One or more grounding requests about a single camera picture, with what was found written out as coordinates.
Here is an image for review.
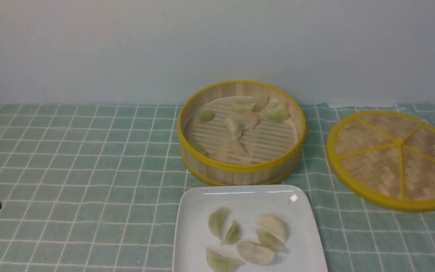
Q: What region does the green dumpling on plate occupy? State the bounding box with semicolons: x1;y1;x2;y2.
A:
221;221;241;246

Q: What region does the green checkered tablecloth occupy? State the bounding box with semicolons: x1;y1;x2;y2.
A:
0;104;435;272

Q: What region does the white dumpling plate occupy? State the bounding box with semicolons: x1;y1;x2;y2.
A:
236;241;276;266
256;215;289;242

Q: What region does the pale green dumpling top steamer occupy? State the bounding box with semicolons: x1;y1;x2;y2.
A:
231;99;256;114

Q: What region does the pale dumpling centre steamer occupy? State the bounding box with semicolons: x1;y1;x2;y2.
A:
223;117;244;140

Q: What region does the white dumpling upper right plate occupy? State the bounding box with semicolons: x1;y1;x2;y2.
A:
256;215;289;242

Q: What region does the yellow rimmed bamboo steamer lid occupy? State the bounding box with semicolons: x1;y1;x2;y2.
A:
326;111;435;212

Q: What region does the yellow rimmed bamboo steamer basket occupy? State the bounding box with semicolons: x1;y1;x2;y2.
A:
177;81;307;186

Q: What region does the white square plate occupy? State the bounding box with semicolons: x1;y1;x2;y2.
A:
172;185;328;272

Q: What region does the green dumpling slim steamer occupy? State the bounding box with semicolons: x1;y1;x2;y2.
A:
256;229;285;252

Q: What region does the white dumpling top right steamer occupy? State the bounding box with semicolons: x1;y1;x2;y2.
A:
267;99;278;108

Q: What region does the white dumpling centre plate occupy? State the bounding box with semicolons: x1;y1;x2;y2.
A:
236;241;276;266

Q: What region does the green dumpling plate bottom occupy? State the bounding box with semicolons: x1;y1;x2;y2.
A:
207;249;242;272

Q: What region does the green dumpling right steamer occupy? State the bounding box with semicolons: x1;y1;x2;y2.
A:
265;107;289;123

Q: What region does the large green dumpling steamer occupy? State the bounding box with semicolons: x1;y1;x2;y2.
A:
208;207;231;240

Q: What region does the pink dumpling centre steamer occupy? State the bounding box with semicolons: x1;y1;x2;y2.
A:
244;111;259;130

